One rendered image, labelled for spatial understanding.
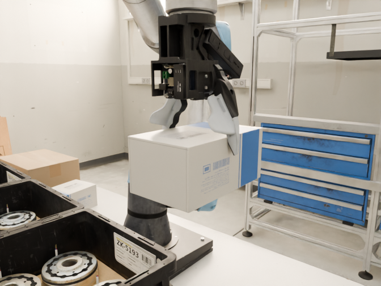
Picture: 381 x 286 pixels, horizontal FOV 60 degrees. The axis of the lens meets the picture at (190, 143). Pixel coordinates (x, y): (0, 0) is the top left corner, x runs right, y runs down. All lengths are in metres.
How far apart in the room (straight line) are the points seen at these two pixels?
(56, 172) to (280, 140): 1.47
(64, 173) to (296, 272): 0.98
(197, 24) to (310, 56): 2.66
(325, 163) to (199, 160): 1.83
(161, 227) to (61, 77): 3.41
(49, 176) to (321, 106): 2.34
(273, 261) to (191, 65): 0.70
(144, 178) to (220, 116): 0.14
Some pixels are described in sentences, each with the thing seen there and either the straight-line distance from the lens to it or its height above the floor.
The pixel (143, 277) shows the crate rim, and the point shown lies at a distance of 0.53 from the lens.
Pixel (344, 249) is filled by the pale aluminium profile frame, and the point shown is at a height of 0.14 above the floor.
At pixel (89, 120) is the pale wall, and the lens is 4.41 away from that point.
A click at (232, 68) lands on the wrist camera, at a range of 0.55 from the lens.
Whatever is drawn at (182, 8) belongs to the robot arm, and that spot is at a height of 1.31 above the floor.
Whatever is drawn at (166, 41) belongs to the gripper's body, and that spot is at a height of 1.27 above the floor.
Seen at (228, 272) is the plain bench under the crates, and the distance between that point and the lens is 0.96.
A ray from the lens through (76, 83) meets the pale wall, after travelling 4.30.
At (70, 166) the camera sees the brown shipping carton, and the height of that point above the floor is 0.83.
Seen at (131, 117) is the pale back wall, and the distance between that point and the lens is 4.59.
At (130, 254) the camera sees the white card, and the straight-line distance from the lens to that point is 0.66.
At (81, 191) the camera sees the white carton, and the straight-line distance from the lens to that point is 1.33.
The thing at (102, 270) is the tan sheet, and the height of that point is 0.83.
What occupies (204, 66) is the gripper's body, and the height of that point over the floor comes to 1.24.
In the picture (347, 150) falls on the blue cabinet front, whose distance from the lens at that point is 2.18.
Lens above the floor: 1.23
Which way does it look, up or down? 12 degrees down
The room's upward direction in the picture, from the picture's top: straight up
